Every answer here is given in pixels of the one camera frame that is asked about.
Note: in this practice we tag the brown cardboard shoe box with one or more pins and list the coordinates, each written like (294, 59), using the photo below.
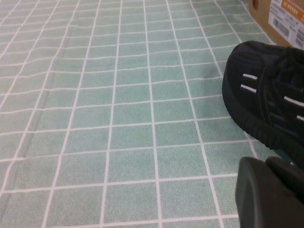
(263, 21)

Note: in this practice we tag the green checked tablecloth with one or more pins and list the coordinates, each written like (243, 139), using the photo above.
(118, 118)

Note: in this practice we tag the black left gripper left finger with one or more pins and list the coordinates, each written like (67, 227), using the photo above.
(261, 206)

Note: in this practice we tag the black knit sneaker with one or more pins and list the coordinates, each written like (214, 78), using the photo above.
(256, 104)

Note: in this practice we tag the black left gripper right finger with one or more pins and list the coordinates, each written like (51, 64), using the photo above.
(287, 175)

